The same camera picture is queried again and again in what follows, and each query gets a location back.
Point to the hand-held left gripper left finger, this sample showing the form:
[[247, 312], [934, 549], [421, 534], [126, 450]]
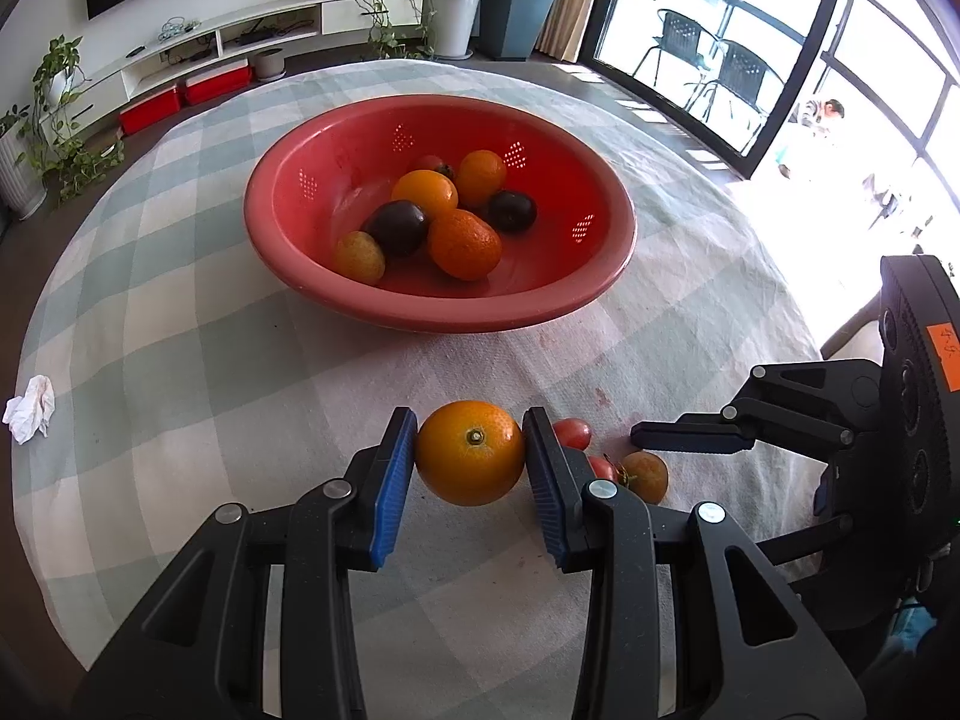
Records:
[[394, 491]]

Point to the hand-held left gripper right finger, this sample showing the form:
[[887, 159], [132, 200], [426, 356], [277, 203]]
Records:
[[546, 499]]

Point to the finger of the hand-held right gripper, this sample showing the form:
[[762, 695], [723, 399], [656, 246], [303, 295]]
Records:
[[823, 495], [690, 435]]

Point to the small brown round fruit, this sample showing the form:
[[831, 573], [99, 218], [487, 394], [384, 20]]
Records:
[[359, 259], [646, 476]]

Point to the red tomato with green stem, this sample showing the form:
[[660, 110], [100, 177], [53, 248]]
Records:
[[604, 467]]

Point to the oblong red grape tomato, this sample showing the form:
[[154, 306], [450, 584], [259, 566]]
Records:
[[574, 433]]

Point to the smooth orange with stem dot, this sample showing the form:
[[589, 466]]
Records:
[[469, 454]]

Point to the deep orange rough-skinned orange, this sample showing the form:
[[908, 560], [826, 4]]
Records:
[[465, 246]]

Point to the dark purple passion fruit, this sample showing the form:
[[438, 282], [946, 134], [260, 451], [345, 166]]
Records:
[[397, 229], [513, 211]]

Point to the large yellow-orange orange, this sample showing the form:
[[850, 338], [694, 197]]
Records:
[[425, 191]]

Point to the small mandarin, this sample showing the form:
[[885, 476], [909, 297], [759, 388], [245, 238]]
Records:
[[481, 176]]

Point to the red plastic colander basin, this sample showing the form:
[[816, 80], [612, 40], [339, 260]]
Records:
[[315, 165]]

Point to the checkered tablecloth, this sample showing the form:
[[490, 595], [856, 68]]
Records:
[[187, 360]]

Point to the black balcony chair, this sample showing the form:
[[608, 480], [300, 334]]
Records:
[[679, 37], [742, 82]]

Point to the black-framed glass door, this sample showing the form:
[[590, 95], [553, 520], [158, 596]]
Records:
[[799, 52]]

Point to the crumpled white tissue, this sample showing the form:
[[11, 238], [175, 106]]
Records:
[[30, 409]]

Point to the red storage box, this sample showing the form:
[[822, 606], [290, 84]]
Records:
[[150, 111], [217, 84]]

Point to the small round grey pot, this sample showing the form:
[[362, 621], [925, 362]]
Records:
[[268, 64]]

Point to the sword-leaf plant in blue-grey pot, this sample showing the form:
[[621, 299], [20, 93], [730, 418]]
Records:
[[517, 15]]

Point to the black set-top box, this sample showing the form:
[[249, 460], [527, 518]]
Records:
[[259, 34]]

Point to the white television cabinet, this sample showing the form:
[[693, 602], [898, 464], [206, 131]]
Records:
[[352, 11]]

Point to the plant in white ribbed pot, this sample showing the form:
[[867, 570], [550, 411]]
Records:
[[19, 180]]

